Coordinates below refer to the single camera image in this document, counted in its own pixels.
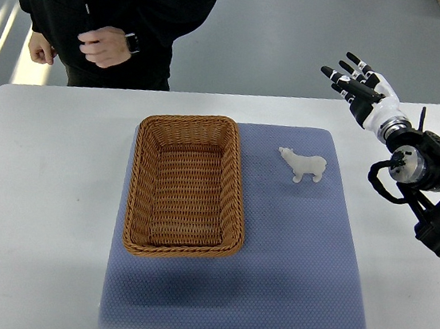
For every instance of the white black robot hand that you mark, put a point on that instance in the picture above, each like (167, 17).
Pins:
(371, 100)

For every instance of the person's hand with watch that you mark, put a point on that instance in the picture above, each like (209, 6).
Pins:
(105, 47)

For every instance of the person's other hand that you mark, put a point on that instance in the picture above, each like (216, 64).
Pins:
(40, 50)

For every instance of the white toy polar bear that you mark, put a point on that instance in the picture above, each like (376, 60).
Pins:
(302, 164)

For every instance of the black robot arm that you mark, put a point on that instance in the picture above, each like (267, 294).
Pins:
(412, 176)

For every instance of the brown wicker basket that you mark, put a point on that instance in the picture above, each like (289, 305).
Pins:
(185, 191)

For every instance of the person in black clothes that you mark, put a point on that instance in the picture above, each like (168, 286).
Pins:
(157, 23)

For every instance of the black wrist watch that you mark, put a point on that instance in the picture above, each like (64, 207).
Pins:
(132, 43)

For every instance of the blue textured mat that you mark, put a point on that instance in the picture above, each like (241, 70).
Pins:
(296, 269)

